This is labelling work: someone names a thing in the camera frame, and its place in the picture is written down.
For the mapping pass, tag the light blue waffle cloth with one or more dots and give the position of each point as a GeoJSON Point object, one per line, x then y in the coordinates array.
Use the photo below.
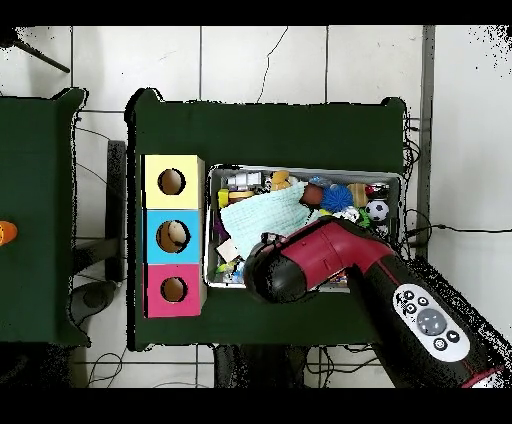
{"type": "Point", "coordinates": [260, 216]}

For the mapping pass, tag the blue spiky rubber ball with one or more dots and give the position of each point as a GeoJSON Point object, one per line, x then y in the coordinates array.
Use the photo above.
{"type": "Point", "coordinates": [336, 198]}

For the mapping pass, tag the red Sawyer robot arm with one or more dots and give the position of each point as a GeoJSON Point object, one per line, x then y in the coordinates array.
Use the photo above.
{"type": "Point", "coordinates": [332, 248]}

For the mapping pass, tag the black floor beam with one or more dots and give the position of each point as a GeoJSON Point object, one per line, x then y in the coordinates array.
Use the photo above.
{"type": "Point", "coordinates": [116, 200]}

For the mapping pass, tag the orange object on side table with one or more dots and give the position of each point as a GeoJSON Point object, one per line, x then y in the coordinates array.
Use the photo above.
{"type": "Point", "coordinates": [7, 233]}

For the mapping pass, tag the tan plush animal toy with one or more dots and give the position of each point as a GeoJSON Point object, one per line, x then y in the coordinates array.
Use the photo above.
{"type": "Point", "coordinates": [280, 179]}

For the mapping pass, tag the dark green side table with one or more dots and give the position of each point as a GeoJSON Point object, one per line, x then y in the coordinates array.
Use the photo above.
{"type": "Point", "coordinates": [36, 160]}

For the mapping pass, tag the wooden box with three holes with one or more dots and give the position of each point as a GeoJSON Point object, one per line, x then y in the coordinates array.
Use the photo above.
{"type": "Point", "coordinates": [188, 196]}

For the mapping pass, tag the black tripod leg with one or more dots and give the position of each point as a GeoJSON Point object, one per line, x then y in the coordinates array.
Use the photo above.
{"type": "Point", "coordinates": [44, 59]}

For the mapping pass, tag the small brown toy football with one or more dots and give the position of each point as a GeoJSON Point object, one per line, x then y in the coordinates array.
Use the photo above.
{"type": "Point", "coordinates": [312, 196]}

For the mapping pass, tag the small black-white soccer ball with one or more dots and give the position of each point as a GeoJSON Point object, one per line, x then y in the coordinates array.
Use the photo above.
{"type": "Point", "coordinates": [376, 210]}

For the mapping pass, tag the dark green table cloth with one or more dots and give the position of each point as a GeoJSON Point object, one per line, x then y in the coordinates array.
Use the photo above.
{"type": "Point", "coordinates": [260, 132]}

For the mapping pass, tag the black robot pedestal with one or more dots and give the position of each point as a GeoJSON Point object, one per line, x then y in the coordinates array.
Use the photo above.
{"type": "Point", "coordinates": [256, 368]}

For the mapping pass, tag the light wooden block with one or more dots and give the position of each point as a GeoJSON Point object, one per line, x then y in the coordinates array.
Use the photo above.
{"type": "Point", "coordinates": [357, 194]}

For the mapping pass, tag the grey floor foot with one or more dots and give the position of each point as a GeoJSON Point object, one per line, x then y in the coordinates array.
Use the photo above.
{"type": "Point", "coordinates": [96, 296]}

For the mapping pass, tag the shallow clear mesh bin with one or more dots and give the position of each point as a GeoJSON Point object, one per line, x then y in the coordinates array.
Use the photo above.
{"type": "Point", "coordinates": [340, 174]}

